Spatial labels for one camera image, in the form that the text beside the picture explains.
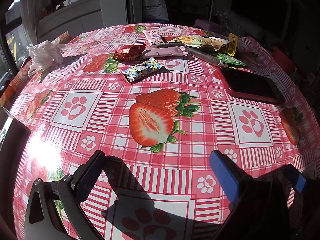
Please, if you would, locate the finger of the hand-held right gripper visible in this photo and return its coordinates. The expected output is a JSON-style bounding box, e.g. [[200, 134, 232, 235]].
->
[[277, 164, 308, 206]]

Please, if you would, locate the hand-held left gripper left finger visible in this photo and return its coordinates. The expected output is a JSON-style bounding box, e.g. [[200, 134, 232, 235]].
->
[[24, 150, 107, 240]]

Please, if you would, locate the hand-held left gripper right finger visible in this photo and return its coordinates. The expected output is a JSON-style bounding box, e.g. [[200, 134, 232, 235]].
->
[[209, 150, 297, 240]]

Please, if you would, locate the green snack packet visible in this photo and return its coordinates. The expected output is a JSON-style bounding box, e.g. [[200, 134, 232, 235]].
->
[[216, 52, 248, 68]]

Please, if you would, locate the blue cartoon candy packet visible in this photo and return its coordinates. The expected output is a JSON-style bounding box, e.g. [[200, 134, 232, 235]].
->
[[122, 57, 163, 83]]

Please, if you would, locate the grey stick packet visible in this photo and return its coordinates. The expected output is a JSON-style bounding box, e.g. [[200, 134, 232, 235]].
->
[[186, 47, 222, 67]]

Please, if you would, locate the red candy wrapper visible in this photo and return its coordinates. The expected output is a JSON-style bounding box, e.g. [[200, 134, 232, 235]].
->
[[114, 44, 147, 61]]

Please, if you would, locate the yellow snack packet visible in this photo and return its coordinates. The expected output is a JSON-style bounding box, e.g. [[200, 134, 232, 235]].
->
[[220, 32, 238, 57]]

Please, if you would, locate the yellow green snack bag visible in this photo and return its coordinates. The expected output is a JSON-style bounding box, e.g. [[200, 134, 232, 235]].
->
[[168, 35, 230, 51]]

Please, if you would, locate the pink snack packet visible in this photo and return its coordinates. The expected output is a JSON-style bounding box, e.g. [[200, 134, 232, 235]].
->
[[140, 45, 187, 60]]

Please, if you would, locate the dark stick packet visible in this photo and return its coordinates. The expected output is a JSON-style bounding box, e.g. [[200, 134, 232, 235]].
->
[[157, 42, 184, 49]]

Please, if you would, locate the pink white stick packet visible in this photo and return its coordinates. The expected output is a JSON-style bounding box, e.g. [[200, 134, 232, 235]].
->
[[143, 31, 163, 46]]

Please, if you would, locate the strawberry printed tablecloth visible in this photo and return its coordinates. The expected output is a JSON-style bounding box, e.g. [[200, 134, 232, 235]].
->
[[0, 22, 320, 240]]

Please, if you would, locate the smartphone in red case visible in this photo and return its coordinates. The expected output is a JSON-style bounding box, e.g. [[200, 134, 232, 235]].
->
[[219, 66, 285, 105]]

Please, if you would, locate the red chair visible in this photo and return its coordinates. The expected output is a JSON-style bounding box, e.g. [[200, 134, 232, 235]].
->
[[271, 46, 297, 74]]

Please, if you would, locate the white crumpled plastic bag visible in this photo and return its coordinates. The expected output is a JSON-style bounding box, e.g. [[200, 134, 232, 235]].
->
[[26, 40, 67, 77]]

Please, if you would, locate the pink plastic stool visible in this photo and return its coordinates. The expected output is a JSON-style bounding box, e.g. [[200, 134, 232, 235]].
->
[[194, 19, 220, 30]]

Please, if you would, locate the white cabinet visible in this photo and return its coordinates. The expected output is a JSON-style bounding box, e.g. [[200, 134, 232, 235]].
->
[[36, 0, 102, 39]]

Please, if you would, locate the clear plastic bag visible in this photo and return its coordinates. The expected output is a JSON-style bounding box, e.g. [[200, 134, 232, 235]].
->
[[216, 10, 240, 30]]

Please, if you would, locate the white printed bag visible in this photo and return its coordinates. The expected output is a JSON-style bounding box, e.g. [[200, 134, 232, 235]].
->
[[142, 0, 168, 20]]

